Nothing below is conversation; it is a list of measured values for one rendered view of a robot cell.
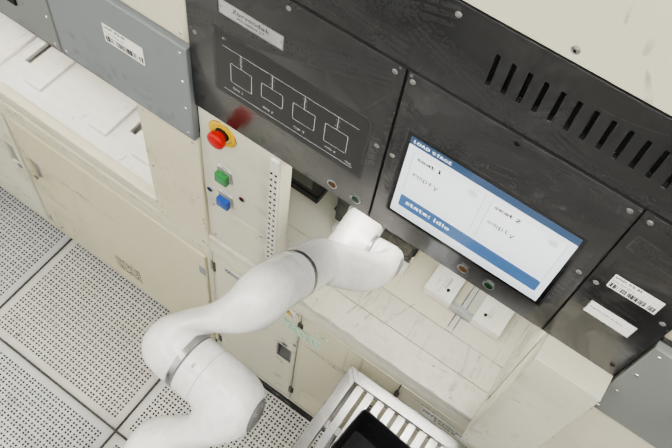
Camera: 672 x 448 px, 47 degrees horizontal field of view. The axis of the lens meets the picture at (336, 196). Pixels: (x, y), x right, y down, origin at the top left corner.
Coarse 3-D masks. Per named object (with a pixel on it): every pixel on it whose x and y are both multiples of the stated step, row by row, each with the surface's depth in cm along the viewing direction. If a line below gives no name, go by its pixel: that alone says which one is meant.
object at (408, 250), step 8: (336, 208) 185; (344, 208) 182; (336, 216) 188; (384, 232) 180; (392, 232) 178; (392, 240) 181; (400, 240) 179; (400, 248) 182; (408, 248) 180; (416, 248) 180; (408, 256) 183
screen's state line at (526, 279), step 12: (408, 204) 127; (420, 216) 128; (432, 216) 125; (444, 228) 126; (456, 228) 124; (456, 240) 126; (468, 240) 124; (480, 252) 124; (492, 252) 122; (504, 264) 123; (516, 276) 123; (528, 276) 121
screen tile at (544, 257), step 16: (496, 208) 114; (480, 224) 119; (512, 224) 114; (528, 224) 112; (496, 240) 119; (528, 240) 115; (544, 240) 112; (512, 256) 120; (528, 256) 117; (544, 256) 115; (544, 272) 118
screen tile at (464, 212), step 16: (416, 160) 117; (432, 176) 118; (448, 176) 115; (416, 192) 123; (432, 192) 121; (464, 192) 116; (480, 192) 113; (448, 208) 121; (464, 208) 118; (464, 224) 122
